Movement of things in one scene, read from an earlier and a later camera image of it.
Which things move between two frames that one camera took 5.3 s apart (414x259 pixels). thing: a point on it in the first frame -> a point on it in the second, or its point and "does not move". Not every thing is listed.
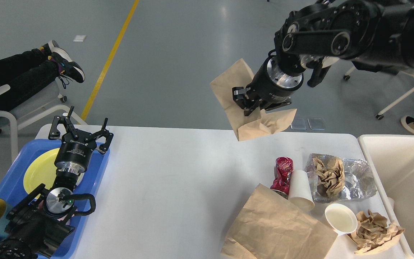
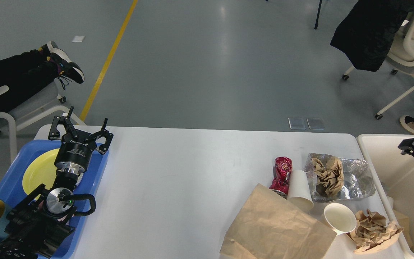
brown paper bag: x=268 y=226 does not move
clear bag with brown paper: x=333 y=179 does not move
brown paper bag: x=258 y=122 -> x=404 y=221
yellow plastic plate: x=41 y=171 does not move
